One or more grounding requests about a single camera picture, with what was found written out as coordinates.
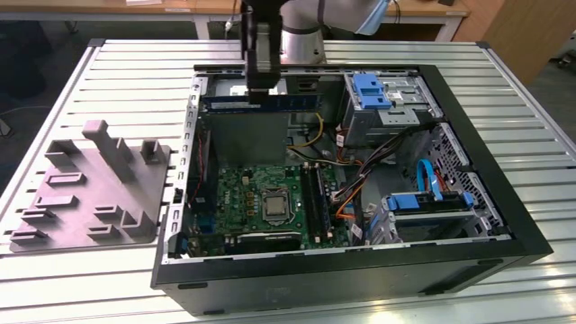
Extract orange wire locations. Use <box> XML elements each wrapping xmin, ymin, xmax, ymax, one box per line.
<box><xmin>334</xmin><ymin>198</ymin><xmax>361</xmax><ymax>220</ymax></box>

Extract black graphics card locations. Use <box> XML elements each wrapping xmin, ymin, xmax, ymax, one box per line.
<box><xmin>224</xmin><ymin>230</ymin><xmax>302</xmax><ymax>254</ymax></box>

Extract black CPU socket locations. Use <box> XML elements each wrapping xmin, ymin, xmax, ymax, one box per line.
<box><xmin>256</xmin><ymin>186</ymin><xmax>297</xmax><ymax>227</ymax></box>

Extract grey parts rack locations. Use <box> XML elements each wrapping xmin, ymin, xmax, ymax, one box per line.
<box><xmin>8</xmin><ymin>119</ymin><xmax>174</xmax><ymax>254</ymax></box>

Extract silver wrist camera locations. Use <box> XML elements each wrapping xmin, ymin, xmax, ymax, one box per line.
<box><xmin>256</xmin><ymin>22</ymin><xmax>282</xmax><ymax>72</ymax></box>

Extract wooden cabinet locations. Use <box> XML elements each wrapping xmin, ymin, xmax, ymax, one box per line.
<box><xmin>462</xmin><ymin>0</ymin><xmax>576</xmax><ymax>85</ymax></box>

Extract wooden desk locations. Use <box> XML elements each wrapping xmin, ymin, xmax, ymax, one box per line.
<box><xmin>0</xmin><ymin>0</ymin><xmax>472</xmax><ymax>42</ymax></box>

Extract black RAM slot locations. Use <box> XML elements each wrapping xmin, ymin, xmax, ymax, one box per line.
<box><xmin>300</xmin><ymin>163</ymin><xmax>317</xmax><ymax>239</ymax></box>

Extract black PC case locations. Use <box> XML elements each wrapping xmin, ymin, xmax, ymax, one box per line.
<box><xmin>149</xmin><ymin>63</ymin><xmax>553</xmax><ymax>317</ymax></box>

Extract blue plastic drive bracket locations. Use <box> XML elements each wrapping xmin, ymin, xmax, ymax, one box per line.
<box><xmin>353</xmin><ymin>73</ymin><xmax>392</xmax><ymax>111</ymax></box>

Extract silver disk bay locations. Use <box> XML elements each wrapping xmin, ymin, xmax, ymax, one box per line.
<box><xmin>381</xmin><ymin>197</ymin><xmax>494</xmax><ymax>244</ymax></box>

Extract silver drive cage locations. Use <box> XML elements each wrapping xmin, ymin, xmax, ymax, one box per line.
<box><xmin>344</xmin><ymin>72</ymin><xmax>444</xmax><ymax>146</ymax></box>

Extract black cable bundle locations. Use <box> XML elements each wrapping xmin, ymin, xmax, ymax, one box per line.
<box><xmin>332</xmin><ymin>123</ymin><xmax>440</xmax><ymax>203</ymax></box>

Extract silver CPU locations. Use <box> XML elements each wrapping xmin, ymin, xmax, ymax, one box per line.
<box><xmin>262</xmin><ymin>195</ymin><xmax>292</xmax><ymax>217</ymax></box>

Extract yellow wire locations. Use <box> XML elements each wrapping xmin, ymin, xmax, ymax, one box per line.
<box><xmin>286</xmin><ymin>111</ymin><xmax>325</xmax><ymax>149</ymax></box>

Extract green motherboard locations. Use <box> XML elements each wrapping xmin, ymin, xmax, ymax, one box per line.
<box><xmin>184</xmin><ymin>163</ymin><xmax>350</xmax><ymax>253</ymax></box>

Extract grey power supply unit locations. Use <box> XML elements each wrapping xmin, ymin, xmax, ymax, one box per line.
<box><xmin>197</xmin><ymin>78</ymin><xmax>292</xmax><ymax>168</ymax></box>

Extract blue flat data wire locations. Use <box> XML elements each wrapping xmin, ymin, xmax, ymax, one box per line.
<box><xmin>417</xmin><ymin>158</ymin><xmax>444</xmax><ymax>203</ymax></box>

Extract hard disk in blue carrier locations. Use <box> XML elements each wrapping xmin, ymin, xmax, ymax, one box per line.
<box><xmin>386</xmin><ymin>191</ymin><xmax>476</xmax><ymax>214</ymax></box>

